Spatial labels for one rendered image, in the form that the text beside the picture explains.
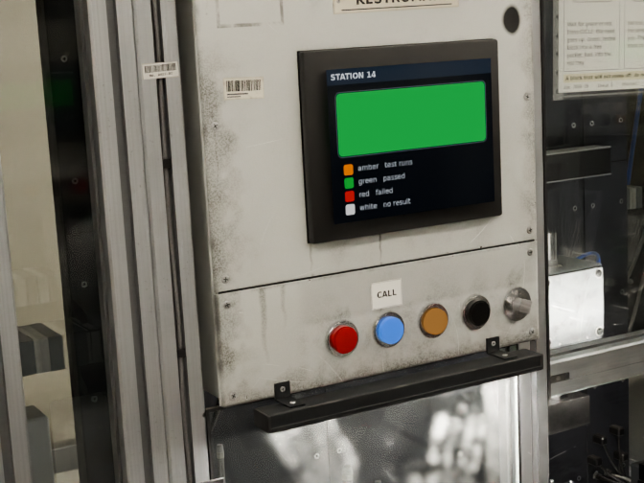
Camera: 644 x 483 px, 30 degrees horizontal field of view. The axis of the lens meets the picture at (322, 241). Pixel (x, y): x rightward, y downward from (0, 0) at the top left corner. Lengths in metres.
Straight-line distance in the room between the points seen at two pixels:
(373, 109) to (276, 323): 0.25
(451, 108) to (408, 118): 0.06
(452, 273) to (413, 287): 0.05
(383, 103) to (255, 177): 0.16
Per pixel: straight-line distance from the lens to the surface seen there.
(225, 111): 1.21
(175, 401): 1.25
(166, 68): 1.20
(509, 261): 1.42
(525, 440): 1.51
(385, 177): 1.28
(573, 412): 1.80
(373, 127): 1.27
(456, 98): 1.33
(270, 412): 1.25
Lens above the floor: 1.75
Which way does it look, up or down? 10 degrees down
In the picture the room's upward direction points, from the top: 3 degrees counter-clockwise
